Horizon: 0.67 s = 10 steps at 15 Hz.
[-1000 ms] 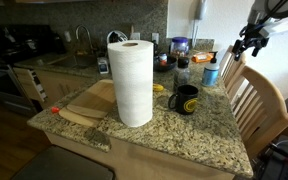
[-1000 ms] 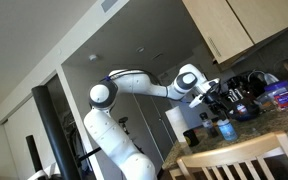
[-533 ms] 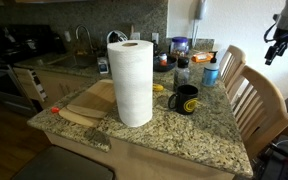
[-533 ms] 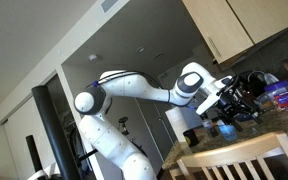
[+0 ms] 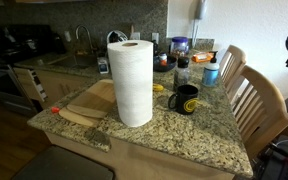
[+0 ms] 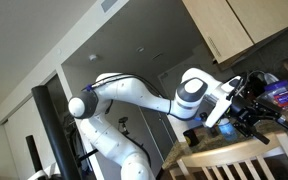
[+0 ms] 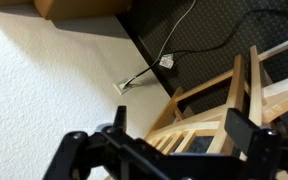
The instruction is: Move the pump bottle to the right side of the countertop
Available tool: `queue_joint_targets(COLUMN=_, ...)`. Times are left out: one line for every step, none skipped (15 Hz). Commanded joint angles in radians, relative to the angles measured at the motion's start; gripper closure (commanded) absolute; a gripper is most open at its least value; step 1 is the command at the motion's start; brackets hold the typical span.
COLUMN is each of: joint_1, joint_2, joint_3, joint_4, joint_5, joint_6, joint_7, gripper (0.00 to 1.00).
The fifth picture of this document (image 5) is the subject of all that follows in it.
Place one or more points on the white blue pump bottle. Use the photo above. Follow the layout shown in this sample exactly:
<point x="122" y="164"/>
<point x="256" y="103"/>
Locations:
<point x="210" y="73"/>

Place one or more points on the black capped spice bottle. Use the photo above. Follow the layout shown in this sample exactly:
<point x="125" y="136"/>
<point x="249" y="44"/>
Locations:
<point x="181" y="75"/>

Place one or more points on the orange pill bottle white cap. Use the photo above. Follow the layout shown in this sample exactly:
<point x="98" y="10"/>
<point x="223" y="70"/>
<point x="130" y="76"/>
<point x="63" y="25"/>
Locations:
<point x="163" y="59"/>

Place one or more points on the light wooden slat chair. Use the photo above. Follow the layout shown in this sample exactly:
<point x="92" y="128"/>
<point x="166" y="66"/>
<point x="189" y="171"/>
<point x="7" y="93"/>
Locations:
<point x="264" y="106"/>

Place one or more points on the wooden chair back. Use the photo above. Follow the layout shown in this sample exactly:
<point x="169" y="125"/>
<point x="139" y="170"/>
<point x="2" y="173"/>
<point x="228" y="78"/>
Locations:
<point x="232" y="63"/>

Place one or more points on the orange snack package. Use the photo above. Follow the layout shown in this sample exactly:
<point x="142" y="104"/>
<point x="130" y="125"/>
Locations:
<point x="202" y="57"/>

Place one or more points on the black equipment case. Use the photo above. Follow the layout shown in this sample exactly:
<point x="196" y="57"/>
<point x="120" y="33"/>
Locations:
<point x="274" y="166"/>

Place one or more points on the clear jar purple lid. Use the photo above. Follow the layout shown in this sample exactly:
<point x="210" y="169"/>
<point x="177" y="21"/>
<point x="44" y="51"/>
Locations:
<point x="179" y="46"/>

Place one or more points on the black mug yellow logo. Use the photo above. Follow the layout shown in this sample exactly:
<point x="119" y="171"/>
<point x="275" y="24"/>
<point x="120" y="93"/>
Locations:
<point x="185" y="100"/>

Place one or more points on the dark bowl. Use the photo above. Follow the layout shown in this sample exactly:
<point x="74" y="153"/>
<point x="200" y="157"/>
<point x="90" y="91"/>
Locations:
<point x="166" y="66"/>

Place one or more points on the small yellow object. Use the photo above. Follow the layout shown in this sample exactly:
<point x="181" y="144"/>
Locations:
<point x="158" y="87"/>

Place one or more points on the white paper towel roll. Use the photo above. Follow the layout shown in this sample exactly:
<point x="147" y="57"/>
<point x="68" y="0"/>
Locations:
<point x="132" y="83"/>

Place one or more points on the wooden spoon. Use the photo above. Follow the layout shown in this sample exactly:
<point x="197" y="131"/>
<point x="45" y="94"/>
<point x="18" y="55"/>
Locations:
<point x="131" y="28"/>

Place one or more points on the white rimmed black appliance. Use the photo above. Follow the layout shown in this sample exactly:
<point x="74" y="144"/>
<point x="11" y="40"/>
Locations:
<point x="117" y="36"/>

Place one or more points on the beige island base panel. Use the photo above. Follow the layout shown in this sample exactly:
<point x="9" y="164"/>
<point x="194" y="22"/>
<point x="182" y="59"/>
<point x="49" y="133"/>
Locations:
<point x="150" y="163"/>

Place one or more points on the small white blue box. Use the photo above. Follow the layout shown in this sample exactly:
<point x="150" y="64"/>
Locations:
<point x="103" y="65"/>

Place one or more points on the metal arched faucet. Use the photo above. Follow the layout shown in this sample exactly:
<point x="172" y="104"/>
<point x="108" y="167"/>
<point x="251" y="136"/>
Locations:
<point x="90" y="43"/>

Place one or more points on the wooden cutting board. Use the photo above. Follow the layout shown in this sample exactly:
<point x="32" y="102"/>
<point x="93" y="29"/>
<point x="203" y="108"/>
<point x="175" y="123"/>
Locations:
<point x="94" y="96"/>

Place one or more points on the small wooden paddle board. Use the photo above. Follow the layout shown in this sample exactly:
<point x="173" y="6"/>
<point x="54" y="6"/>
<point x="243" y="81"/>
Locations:
<point x="77" y="117"/>

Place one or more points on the light wood base cabinets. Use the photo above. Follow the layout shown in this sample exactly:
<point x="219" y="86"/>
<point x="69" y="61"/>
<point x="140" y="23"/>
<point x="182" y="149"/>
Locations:
<point x="62" y="86"/>

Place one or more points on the black coffee maker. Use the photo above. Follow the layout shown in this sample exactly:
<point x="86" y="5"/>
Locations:
<point x="58" y="43"/>

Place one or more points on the small orange red cap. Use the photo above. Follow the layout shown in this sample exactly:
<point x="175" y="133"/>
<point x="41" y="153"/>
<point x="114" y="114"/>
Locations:
<point x="55" y="109"/>

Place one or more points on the open wooden cabinet drawer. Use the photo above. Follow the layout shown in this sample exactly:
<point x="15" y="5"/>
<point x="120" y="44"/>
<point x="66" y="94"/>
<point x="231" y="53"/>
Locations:
<point x="34" y="83"/>

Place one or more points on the black kitchen stove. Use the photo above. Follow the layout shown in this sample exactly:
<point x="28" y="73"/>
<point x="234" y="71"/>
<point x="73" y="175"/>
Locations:
<point x="4" y="83"/>

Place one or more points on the grey wall telephone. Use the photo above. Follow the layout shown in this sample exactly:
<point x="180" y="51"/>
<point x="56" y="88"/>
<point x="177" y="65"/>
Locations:
<point x="201" y="8"/>

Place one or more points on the white wall outlet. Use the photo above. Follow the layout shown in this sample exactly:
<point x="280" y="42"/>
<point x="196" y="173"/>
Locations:
<point x="135" y="35"/>
<point x="67" y="36"/>
<point x="155" y="37"/>

